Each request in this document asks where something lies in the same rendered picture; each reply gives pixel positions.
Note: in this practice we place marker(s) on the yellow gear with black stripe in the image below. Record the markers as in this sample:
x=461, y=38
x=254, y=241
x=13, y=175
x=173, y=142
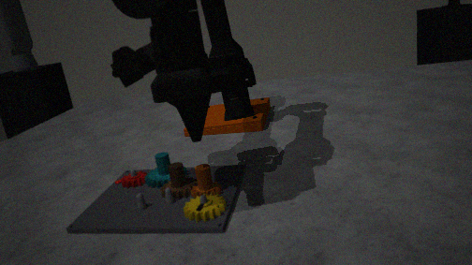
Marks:
x=214, y=207

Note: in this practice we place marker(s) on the teal gear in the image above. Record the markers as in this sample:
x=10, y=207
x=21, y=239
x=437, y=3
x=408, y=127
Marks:
x=159, y=176

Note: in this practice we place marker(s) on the brown gear with tall hub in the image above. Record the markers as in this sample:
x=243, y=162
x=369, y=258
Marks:
x=205, y=183

